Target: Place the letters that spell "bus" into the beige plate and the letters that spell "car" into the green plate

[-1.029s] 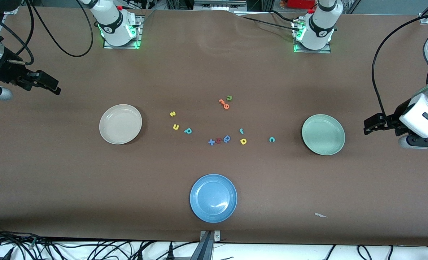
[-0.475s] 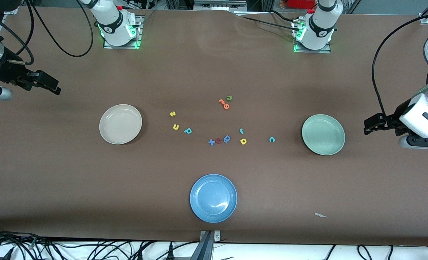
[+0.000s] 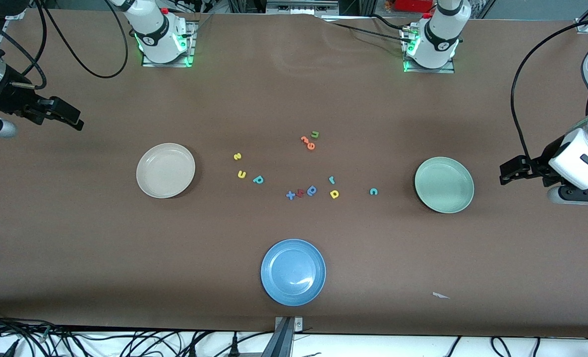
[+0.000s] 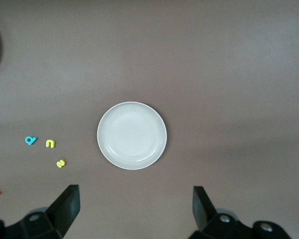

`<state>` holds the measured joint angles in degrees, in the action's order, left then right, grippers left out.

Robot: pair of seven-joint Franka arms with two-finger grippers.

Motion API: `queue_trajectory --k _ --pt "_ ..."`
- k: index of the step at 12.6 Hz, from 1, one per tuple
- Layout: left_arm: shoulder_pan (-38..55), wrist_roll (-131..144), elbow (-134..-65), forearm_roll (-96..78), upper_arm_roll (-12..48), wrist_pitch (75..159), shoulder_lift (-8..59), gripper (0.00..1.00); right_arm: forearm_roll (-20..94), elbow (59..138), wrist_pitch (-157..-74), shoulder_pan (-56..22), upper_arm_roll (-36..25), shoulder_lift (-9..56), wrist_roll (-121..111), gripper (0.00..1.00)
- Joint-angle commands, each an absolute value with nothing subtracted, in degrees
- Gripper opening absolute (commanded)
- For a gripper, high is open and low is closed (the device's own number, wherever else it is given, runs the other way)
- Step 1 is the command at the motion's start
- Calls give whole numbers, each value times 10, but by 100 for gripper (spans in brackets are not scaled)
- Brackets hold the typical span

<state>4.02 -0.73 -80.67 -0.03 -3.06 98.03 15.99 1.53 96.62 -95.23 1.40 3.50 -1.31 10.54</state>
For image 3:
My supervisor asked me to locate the green round plate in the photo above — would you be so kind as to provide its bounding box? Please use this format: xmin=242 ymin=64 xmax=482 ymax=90
xmin=414 ymin=156 xmax=475 ymax=214

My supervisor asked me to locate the beige round plate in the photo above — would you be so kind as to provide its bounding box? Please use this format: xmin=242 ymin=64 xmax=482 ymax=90
xmin=136 ymin=143 xmax=196 ymax=199

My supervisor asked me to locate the red background object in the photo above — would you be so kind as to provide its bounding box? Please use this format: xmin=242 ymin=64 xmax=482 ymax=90
xmin=392 ymin=0 xmax=436 ymax=13

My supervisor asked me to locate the blue round plate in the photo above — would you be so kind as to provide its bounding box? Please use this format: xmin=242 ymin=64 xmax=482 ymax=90
xmin=260 ymin=238 xmax=327 ymax=307

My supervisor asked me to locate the grey metal box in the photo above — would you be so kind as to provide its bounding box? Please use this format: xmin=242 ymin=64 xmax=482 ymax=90
xmin=266 ymin=0 xmax=340 ymax=15

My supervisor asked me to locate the grey metal beam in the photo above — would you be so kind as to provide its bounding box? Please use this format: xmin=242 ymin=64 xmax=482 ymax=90
xmin=260 ymin=317 xmax=294 ymax=357

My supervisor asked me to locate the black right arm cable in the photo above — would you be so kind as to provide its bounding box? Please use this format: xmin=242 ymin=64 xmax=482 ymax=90
xmin=0 ymin=0 xmax=129 ymax=90

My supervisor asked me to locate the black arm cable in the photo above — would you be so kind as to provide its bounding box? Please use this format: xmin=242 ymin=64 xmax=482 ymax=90
xmin=510 ymin=19 xmax=588 ymax=160
xmin=0 ymin=0 xmax=129 ymax=90

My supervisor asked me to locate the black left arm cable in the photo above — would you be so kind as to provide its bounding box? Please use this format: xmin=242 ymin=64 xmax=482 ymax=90
xmin=510 ymin=19 xmax=588 ymax=160

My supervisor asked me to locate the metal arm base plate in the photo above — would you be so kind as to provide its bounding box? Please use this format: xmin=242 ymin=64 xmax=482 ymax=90
xmin=402 ymin=25 xmax=456 ymax=74
xmin=141 ymin=20 xmax=196 ymax=68

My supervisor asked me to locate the black base cable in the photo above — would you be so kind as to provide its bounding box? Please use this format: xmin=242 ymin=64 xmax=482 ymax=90
xmin=371 ymin=14 xmax=413 ymax=31
xmin=319 ymin=17 xmax=416 ymax=45

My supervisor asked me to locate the silver table edge bracket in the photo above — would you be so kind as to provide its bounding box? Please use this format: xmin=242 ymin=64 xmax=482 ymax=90
xmin=275 ymin=316 xmax=303 ymax=332

